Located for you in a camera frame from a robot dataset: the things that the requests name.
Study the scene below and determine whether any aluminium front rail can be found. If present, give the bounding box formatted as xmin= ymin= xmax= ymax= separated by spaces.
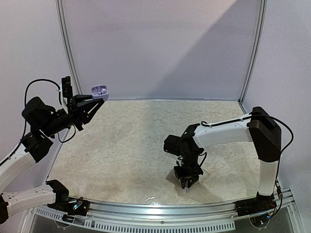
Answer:
xmin=21 ymin=188 xmax=304 ymax=233

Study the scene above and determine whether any right aluminium corner post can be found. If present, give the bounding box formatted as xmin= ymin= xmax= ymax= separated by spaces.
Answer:
xmin=238 ymin=0 xmax=267 ymax=105

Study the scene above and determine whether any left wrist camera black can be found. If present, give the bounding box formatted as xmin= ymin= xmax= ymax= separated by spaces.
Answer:
xmin=59 ymin=76 xmax=73 ymax=107

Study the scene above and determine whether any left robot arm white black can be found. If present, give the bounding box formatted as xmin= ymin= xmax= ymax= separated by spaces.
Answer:
xmin=0 ymin=95 xmax=107 ymax=223

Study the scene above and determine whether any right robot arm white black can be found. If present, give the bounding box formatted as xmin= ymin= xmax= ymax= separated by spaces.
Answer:
xmin=163 ymin=107 xmax=281 ymax=212

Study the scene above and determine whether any lavender earbud charging case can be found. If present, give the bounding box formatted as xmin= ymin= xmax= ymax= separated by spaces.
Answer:
xmin=91 ymin=84 xmax=109 ymax=101

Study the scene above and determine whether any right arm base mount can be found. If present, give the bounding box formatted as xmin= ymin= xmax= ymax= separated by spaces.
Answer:
xmin=234 ymin=193 xmax=283 ymax=218

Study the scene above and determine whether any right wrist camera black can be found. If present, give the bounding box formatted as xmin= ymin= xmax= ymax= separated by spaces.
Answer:
xmin=163 ymin=134 xmax=180 ymax=156

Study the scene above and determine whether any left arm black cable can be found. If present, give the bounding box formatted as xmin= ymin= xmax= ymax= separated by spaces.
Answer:
xmin=24 ymin=79 xmax=76 ymax=144

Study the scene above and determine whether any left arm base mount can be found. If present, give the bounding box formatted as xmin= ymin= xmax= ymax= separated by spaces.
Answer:
xmin=47 ymin=197 xmax=90 ymax=216

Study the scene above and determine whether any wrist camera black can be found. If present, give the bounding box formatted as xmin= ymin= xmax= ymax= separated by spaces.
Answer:
xmin=163 ymin=134 xmax=180 ymax=156
xmin=59 ymin=76 xmax=73 ymax=107

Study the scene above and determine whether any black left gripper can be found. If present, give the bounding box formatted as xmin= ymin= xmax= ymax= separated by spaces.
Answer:
xmin=40 ymin=93 xmax=104 ymax=136

